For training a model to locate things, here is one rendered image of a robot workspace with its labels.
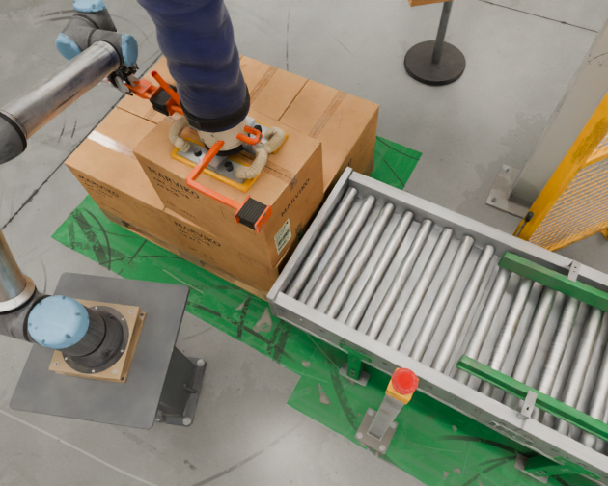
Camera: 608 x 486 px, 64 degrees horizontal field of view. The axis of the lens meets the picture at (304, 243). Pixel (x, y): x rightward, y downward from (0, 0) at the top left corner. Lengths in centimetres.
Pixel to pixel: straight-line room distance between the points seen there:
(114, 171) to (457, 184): 185
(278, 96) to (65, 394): 164
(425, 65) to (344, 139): 128
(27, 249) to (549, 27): 363
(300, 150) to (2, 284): 104
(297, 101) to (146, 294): 124
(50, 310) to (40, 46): 295
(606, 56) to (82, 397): 222
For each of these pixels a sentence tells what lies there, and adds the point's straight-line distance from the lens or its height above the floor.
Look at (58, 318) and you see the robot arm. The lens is 159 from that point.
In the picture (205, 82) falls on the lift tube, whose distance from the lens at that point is 151.
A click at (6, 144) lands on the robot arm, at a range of 128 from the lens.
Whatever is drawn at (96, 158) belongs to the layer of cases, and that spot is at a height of 54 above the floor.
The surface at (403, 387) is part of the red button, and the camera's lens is 138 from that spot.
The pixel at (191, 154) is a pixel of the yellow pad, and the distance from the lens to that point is 187.
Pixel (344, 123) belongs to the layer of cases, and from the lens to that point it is 245.
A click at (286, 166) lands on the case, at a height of 94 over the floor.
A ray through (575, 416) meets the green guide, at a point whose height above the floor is 64.
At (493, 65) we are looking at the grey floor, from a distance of 366.
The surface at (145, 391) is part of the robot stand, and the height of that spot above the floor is 75.
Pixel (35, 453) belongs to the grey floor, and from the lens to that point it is 276.
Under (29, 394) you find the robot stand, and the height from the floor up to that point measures 75.
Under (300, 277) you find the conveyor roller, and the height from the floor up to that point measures 55.
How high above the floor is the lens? 238
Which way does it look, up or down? 62 degrees down
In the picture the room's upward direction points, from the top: 7 degrees counter-clockwise
